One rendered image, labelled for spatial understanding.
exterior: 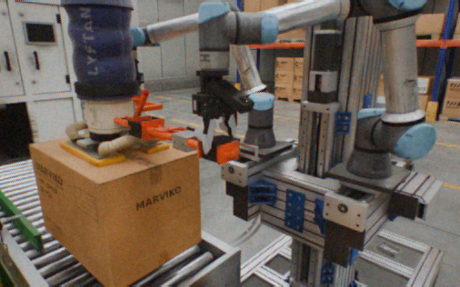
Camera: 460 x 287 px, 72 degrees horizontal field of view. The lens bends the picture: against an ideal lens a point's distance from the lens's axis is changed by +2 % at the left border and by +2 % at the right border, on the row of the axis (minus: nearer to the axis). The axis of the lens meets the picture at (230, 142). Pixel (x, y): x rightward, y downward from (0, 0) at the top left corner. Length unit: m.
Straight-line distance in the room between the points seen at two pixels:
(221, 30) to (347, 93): 0.74
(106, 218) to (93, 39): 0.58
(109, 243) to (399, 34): 1.03
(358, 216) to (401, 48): 0.51
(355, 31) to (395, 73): 0.41
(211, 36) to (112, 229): 0.67
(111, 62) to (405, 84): 0.92
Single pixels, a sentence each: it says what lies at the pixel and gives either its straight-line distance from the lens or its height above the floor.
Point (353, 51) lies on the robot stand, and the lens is 1.37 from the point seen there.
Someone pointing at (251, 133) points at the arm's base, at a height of 1.10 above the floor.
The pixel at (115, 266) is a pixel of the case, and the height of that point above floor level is 0.78.
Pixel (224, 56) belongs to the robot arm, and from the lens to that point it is 0.78.
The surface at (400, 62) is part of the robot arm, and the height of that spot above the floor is 1.43.
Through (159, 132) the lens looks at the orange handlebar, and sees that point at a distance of 0.99.
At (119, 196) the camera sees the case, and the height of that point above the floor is 1.02.
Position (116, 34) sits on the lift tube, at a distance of 1.20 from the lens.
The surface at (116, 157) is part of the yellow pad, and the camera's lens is 1.17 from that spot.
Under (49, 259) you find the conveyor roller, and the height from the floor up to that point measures 0.54.
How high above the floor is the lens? 1.46
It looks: 17 degrees down
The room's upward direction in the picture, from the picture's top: straight up
